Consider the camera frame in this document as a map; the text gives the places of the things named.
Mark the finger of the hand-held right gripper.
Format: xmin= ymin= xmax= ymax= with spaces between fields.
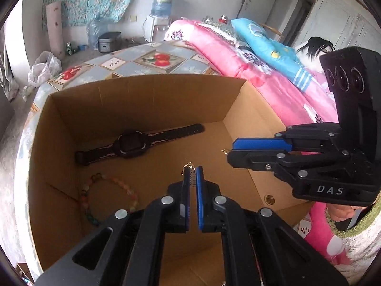
xmin=227 ymin=149 xmax=372 ymax=186
xmin=233 ymin=122 xmax=343 ymax=153

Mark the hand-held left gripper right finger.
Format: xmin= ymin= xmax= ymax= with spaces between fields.
xmin=196 ymin=166 xmax=349 ymax=286

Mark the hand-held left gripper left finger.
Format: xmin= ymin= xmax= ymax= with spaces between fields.
xmin=36 ymin=166 xmax=191 ymax=286

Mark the pink band smartwatch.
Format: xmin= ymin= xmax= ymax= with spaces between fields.
xmin=74 ymin=123 xmax=205 ymax=166

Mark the multicoloured glass bead bracelet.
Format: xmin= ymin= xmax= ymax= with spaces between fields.
xmin=79 ymin=172 xmax=140 ymax=227

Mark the brown cardboard box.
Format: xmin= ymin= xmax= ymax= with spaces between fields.
xmin=27 ymin=74 xmax=316 ymax=286

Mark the person's right forearm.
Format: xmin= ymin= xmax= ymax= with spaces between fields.
xmin=324 ymin=194 xmax=381 ymax=285

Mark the person's right hand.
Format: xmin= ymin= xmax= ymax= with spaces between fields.
xmin=330 ymin=205 xmax=355 ymax=230

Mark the pink floral quilt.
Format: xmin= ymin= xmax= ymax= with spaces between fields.
xmin=163 ymin=19 xmax=349 ymax=266

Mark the black hair bundle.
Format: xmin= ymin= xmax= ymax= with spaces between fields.
xmin=296 ymin=36 xmax=335 ymax=63

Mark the white door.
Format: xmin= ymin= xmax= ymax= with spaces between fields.
xmin=293 ymin=0 xmax=381 ymax=63

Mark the blue cartoon pillow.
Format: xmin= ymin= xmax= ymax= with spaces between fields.
xmin=231 ymin=18 xmax=313 ymax=91

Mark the silver sequin pillow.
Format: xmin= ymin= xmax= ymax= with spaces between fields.
xmin=198 ymin=19 xmax=251 ymax=48

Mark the white water dispenser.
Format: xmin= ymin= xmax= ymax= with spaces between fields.
xmin=143 ymin=15 xmax=172 ymax=43

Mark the blue water jug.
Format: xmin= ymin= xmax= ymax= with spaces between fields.
xmin=150 ymin=0 xmax=176 ymax=18

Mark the grey rice cooker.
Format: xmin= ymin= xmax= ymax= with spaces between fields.
xmin=98 ymin=31 xmax=122 ymax=53

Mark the clear empty water bottle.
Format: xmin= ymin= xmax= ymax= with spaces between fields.
xmin=86 ymin=18 xmax=112 ymax=50

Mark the white plastic bag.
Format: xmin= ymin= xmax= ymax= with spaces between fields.
xmin=28 ymin=51 xmax=62 ymax=88

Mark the pink paper roll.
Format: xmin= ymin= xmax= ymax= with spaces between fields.
xmin=48 ymin=1 xmax=65 ymax=60

